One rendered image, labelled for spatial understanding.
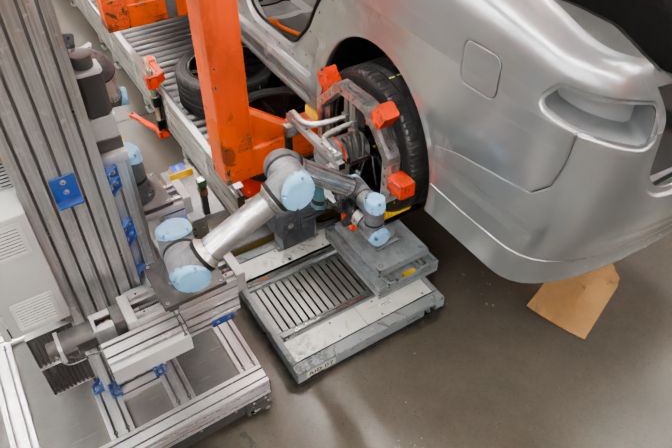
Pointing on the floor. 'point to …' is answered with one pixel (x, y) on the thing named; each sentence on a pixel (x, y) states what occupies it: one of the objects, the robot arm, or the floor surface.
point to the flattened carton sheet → (576, 300)
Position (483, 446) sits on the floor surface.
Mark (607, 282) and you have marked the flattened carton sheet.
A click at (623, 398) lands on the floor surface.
